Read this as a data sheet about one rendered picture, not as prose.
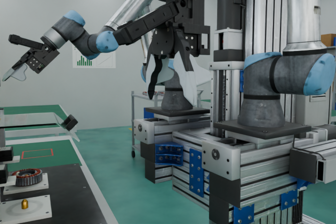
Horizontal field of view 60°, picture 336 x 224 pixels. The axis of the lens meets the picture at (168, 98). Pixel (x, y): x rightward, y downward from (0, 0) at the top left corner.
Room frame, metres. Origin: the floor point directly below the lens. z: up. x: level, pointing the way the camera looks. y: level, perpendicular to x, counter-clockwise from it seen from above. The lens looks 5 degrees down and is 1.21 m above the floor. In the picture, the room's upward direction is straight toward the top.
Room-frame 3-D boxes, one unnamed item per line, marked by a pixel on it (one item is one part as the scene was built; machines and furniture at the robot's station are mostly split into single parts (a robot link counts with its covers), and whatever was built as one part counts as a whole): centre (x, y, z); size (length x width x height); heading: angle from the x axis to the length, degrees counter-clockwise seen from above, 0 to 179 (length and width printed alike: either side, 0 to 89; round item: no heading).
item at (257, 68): (0.95, -0.31, 1.20); 0.13 x 0.12 x 0.14; 40
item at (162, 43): (0.54, -0.02, 1.29); 0.09 x 0.08 x 0.12; 122
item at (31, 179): (1.10, 0.55, 0.80); 0.11 x 0.11 x 0.04
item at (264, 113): (0.96, -0.31, 1.09); 0.15 x 0.15 x 0.10
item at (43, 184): (1.10, 0.55, 0.78); 0.15 x 0.15 x 0.01; 24
